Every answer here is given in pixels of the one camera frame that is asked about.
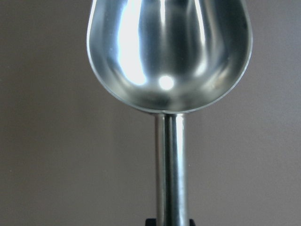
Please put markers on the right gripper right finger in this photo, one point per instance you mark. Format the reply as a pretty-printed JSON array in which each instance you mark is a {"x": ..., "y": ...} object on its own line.
[{"x": 192, "y": 222}]

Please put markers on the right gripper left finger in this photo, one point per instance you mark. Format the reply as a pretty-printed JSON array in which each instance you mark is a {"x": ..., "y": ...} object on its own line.
[{"x": 150, "y": 222}]

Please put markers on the stainless steel ice scoop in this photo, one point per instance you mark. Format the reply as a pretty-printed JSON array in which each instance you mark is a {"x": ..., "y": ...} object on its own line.
[{"x": 169, "y": 58}]

